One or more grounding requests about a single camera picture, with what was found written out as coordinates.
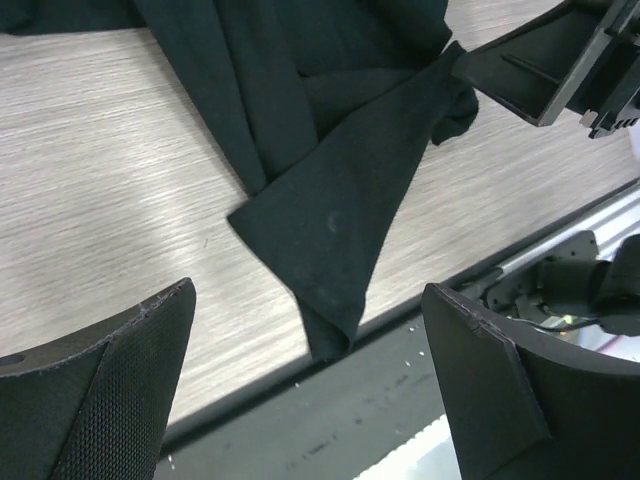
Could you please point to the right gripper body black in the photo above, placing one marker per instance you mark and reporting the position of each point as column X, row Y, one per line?
column 599, row 81

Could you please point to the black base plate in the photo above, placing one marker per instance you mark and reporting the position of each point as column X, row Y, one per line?
column 322, row 422

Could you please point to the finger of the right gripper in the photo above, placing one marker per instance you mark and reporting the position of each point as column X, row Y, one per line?
column 536, row 69

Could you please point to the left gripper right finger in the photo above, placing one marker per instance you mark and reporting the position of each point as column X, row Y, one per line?
column 522, row 404

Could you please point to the aluminium rail front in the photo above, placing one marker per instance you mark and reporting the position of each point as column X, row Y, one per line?
column 589, row 217

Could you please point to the black t shirt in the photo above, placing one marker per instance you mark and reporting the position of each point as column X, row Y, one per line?
column 323, row 109

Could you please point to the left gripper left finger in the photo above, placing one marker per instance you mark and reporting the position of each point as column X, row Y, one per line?
column 95, row 404

